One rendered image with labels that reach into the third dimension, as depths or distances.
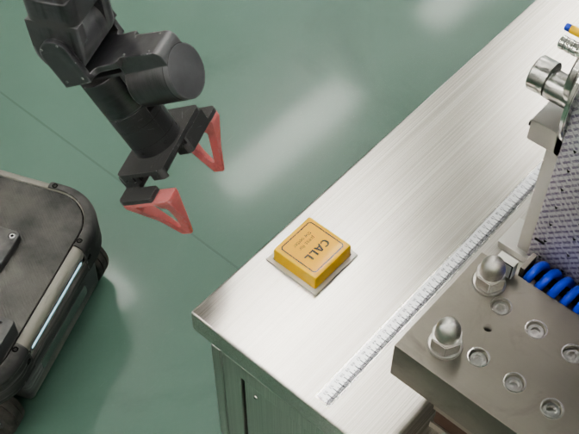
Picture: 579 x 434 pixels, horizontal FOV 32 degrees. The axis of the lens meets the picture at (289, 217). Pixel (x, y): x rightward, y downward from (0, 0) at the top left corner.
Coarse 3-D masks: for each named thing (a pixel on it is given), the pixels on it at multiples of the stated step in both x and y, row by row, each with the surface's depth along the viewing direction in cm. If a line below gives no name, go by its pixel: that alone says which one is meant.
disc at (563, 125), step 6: (576, 84) 94; (576, 90) 94; (570, 96) 94; (576, 96) 95; (570, 102) 95; (564, 108) 96; (570, 108) 96; (564, 114) 96; (570, 114) 97; (564, 120) 96; (564, 126) 97; (558, 132) 98; (564, 132) 98
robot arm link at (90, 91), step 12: (108, 72) 103; (120, 72) 102; (84, 84) 104; (96, 84) 103; (108, 84) 103; (120, 84) 103; (96, 96) 104; (108, 96) 104; (120, 96) 104; (108, 108) 105; (120, 108) 105; (132, 108) 105
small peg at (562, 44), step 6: (564, 36) 99; (558, 42) 99; (564, 42) 99; (570, 42) 99; (576, 42) 99; (564, 48) 99; (570, 48) 99; (576, 48) 98; (570, 54) 99; (576, 54) 98
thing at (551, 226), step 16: (560, 160) 102; (576, 160) 100; (560, 176) 103; (576, 176) 101; (560, 192) 104; (576, 192) 103; (544, 208) 108; (560, 208) 106; (576, 208) 104; (544, 224) 109; (560, 224) 108; (576, 224) 106; (544, 240) 111; (560, 240) 109; (576, 240) 107; (544, 256) 113; (560, 256) 111; (576, 256) 109; (576, 272) 111
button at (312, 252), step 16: (304, 224) 129; (320, 224) 130; (288, 240) 128; (304, 240) 128; (320, 240) 128; (336, 240) 128; (288, 256) 126; (304, 256) 126; (320, 256) 126; (336, 256) 126; (304, 272) 125; (320, 272) 125
